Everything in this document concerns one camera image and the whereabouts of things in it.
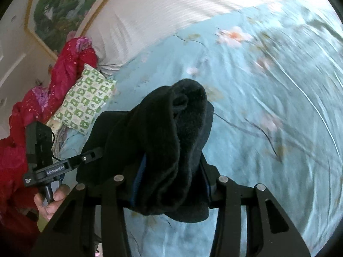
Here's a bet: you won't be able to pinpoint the green patterned pillow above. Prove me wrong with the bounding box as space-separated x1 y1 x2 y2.
52 64 118 135

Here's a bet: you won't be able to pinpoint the framed landscape painting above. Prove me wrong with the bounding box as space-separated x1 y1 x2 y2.
25 0 129 60

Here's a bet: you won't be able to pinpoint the person's left hand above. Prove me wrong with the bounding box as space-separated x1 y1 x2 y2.
34 185 71 221

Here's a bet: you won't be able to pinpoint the black cable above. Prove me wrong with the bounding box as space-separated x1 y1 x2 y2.
50 131 64 164

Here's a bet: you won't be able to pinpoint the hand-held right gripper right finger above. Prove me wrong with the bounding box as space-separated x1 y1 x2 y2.
200 152 312 257

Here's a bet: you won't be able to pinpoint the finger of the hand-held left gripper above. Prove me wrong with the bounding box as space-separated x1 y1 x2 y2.
70 147 104 168

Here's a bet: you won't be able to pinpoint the pale patterned cloth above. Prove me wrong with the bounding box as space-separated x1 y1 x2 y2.
47 119 72 159

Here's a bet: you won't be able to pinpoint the white striped blanket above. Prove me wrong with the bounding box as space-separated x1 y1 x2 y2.
75 0 317 73

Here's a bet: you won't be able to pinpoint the white panelled door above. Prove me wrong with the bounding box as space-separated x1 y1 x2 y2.
0 5 58 140

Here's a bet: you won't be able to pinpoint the red quilted blanket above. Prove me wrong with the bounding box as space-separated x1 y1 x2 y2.
0 36 98 247

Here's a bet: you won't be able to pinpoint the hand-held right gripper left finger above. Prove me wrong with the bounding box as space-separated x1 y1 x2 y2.
29 154 147 257

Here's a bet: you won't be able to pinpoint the black pants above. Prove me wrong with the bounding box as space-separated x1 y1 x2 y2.
76 78 215 223

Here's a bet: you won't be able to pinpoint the light blue floral quilt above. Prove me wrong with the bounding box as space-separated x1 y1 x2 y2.
54 0 343 257

